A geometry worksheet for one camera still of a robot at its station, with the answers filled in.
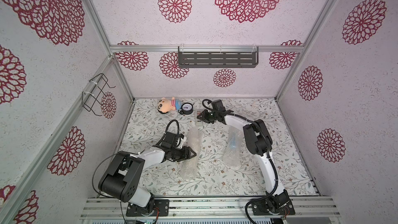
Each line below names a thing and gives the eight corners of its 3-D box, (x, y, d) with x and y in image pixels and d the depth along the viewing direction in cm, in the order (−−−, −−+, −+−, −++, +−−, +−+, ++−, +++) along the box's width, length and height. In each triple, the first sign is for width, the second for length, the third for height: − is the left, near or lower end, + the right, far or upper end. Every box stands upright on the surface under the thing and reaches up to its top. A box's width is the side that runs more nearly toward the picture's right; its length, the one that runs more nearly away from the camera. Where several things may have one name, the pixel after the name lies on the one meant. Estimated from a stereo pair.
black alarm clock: (178, 114, 114) (177, 111, 111) (179, 105, 119) (178, 102, 116) (192, 114, 114) (192, 111, 111) (193, 105, 119) (193, 102, 116)
